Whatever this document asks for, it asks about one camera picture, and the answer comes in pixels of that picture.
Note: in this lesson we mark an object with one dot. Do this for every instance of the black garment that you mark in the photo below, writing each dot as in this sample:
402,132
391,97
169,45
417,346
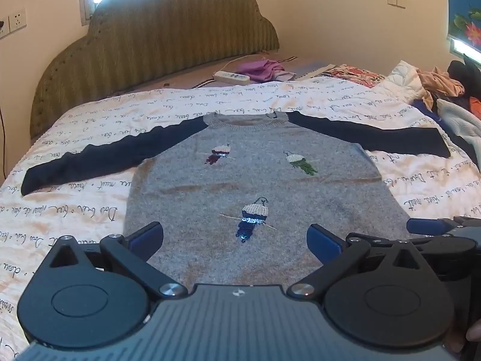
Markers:
468,74

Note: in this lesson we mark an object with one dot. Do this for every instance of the white wall light switch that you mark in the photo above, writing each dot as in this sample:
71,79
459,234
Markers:
397,3

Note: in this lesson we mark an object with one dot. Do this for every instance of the white quilted garment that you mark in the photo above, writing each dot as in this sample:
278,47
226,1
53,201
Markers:
402,79

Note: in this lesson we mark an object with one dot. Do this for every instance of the peach crumpled garment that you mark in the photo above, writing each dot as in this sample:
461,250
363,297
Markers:
440,82

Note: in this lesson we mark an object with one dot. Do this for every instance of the person's right hand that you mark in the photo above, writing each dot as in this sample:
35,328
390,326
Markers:
457,339

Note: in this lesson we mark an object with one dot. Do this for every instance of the light blue garment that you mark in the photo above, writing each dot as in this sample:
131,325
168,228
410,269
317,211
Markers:
462,122

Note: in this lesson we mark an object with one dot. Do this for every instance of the grey navy knit sweater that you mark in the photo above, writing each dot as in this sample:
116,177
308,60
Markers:
235,195

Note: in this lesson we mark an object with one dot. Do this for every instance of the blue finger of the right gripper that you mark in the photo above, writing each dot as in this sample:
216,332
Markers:
430,227

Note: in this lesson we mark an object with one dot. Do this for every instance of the orange garment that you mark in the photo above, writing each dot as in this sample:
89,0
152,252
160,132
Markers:
475,107

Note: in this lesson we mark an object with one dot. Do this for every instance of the white script-print bedspread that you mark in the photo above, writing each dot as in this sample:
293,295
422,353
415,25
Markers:
31,224

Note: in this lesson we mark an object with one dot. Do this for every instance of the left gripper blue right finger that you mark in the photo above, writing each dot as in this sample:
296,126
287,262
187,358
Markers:
327,247

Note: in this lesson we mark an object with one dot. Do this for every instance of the white wall socket pair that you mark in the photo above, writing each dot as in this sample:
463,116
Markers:
13,23

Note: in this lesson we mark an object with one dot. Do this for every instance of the red floral pillow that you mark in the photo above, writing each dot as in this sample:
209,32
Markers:
356,75

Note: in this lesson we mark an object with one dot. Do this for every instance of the purple garment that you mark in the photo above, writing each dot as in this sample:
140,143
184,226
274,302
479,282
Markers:
265,71

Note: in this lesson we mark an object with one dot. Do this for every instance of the olive green upholstered headboard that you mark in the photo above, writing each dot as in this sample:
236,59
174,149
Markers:
132,42

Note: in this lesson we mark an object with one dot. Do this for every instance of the lotus flower curtain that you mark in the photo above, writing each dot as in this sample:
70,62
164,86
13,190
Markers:
464,22

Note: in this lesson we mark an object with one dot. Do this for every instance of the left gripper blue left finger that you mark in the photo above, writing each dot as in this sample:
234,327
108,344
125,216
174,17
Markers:
133,250

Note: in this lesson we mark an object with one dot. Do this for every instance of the white power strip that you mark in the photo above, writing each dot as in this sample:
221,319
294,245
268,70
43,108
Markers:
231,78

